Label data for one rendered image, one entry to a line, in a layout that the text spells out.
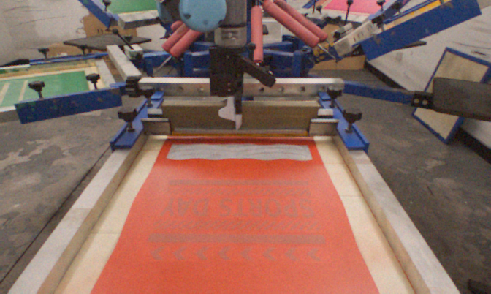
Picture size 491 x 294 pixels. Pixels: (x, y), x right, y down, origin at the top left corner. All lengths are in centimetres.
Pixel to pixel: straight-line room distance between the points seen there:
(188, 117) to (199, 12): 35
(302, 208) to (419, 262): 20
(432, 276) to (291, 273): 19
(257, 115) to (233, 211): 28
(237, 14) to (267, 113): 26
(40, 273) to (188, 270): 20
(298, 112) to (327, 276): 41
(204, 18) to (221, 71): 24
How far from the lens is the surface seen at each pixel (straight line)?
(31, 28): 597
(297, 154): 73
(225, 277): 49
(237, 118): 73
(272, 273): 49
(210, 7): 50
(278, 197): 61
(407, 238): 55
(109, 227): 59
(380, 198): 60
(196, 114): 76
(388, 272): 54
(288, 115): 76
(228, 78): 70
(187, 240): 54
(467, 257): 211
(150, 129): 80
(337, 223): 58
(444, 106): 123
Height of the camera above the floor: 135
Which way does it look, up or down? 27 degrees down
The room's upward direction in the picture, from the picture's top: straight up
